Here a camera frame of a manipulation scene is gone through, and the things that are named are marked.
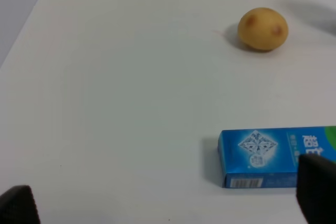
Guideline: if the blue toothpaste box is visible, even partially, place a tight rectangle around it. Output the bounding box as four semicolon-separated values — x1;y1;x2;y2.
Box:
217;126;335;188

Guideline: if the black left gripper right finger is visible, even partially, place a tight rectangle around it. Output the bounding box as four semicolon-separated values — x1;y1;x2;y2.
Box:
296;154;335;223

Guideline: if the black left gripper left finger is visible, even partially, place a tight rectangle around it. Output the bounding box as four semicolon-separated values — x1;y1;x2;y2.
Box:
1;185;40;224

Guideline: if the yellow potato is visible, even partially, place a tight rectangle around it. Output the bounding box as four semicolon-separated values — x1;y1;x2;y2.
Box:
237;7;289;51

